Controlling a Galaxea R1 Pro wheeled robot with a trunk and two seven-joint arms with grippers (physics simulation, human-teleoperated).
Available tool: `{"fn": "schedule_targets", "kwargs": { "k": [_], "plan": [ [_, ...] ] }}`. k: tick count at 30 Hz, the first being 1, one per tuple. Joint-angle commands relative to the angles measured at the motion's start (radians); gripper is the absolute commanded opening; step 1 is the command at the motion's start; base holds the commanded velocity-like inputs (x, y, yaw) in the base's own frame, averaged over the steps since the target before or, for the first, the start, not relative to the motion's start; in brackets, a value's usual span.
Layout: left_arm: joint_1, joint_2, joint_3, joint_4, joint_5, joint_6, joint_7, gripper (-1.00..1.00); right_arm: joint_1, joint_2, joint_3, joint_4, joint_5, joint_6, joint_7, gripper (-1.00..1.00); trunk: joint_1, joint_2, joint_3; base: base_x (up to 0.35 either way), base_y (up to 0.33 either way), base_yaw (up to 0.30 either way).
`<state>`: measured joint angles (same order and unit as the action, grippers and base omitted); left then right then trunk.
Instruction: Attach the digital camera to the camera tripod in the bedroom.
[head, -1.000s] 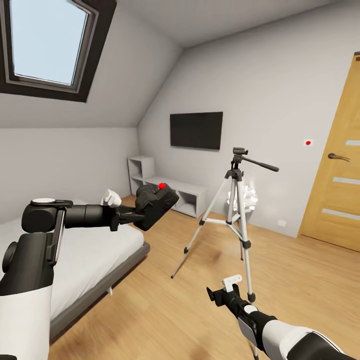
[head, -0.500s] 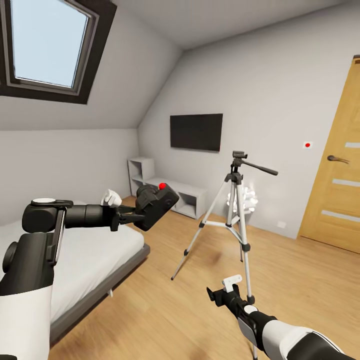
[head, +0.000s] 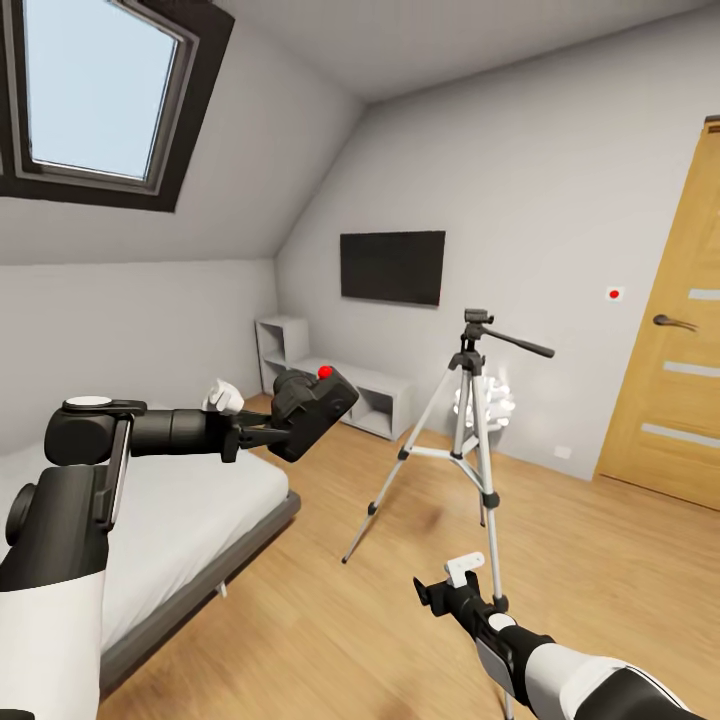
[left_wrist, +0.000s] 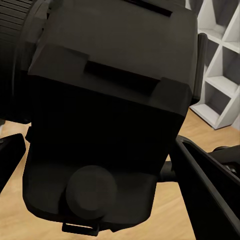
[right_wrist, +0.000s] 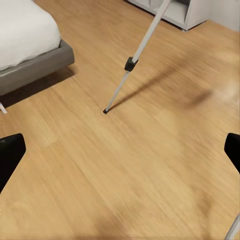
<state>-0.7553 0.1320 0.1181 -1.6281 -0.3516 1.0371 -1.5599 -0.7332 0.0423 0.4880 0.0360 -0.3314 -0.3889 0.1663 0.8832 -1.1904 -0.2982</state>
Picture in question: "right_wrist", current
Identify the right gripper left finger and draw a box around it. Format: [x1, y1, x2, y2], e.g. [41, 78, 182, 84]
[0, 133, 26, 193]

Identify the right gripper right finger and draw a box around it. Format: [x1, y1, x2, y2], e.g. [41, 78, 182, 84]
[224, 132, 240, 173]

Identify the camera tripod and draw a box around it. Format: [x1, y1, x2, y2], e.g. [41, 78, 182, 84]
[103, 0, 240, 240]

